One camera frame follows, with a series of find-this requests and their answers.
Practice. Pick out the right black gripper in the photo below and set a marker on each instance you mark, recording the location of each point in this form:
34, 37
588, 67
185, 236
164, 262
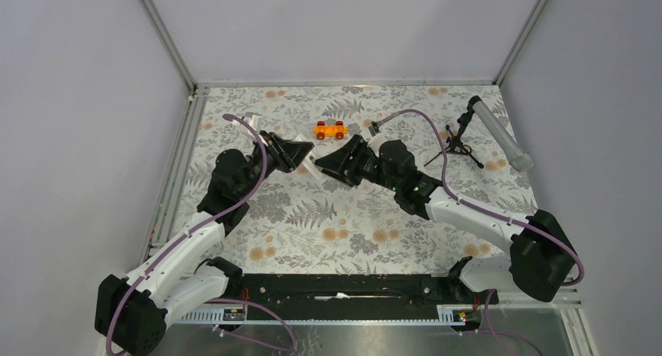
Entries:
339, 163

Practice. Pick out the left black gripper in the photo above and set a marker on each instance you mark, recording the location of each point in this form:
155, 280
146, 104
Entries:
288, 154

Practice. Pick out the white remote control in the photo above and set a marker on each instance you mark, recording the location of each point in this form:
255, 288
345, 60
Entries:
308, 167

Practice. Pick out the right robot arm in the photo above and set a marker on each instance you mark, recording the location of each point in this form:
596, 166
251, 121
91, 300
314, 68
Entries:
538, 256

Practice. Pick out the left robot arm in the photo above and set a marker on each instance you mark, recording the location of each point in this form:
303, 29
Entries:
133, 312

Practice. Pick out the orange toy car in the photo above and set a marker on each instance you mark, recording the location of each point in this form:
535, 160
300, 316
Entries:
336, 130

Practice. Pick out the floral table mat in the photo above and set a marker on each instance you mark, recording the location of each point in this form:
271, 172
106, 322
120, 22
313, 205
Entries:
298, 223

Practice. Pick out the black tripod mic stand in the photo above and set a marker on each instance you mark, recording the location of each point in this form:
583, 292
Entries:
454, 143

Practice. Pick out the silver microphone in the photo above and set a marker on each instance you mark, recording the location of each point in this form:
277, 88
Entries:
516, 157

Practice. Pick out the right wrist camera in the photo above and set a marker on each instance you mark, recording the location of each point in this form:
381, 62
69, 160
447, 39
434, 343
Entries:
373, 134

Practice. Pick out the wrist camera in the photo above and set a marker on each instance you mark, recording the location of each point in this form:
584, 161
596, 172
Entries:
373, 134
254, 120

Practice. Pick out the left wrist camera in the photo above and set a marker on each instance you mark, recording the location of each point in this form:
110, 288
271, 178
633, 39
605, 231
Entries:
254, 120

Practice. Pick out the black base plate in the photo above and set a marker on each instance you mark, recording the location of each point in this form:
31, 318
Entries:
302, 291

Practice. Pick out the grey slotted cable duct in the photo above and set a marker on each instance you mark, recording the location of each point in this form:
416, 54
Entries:
408, 315

